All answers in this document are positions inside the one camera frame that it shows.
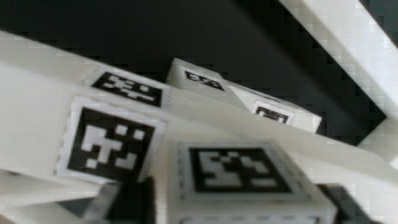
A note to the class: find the white chair leg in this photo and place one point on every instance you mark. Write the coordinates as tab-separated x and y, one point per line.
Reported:
276	109
199	80

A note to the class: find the white tagged cube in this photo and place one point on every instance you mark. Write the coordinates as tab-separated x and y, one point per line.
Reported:
237	185

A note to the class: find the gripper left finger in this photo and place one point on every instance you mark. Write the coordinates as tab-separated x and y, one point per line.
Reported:
123	205

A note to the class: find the white chair back frame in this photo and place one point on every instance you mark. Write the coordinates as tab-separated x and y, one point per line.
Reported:
93	122

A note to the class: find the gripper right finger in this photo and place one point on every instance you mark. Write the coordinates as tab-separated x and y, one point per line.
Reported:
351	214

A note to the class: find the white U-shaped fence frame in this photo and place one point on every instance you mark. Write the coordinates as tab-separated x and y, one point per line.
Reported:
354	40

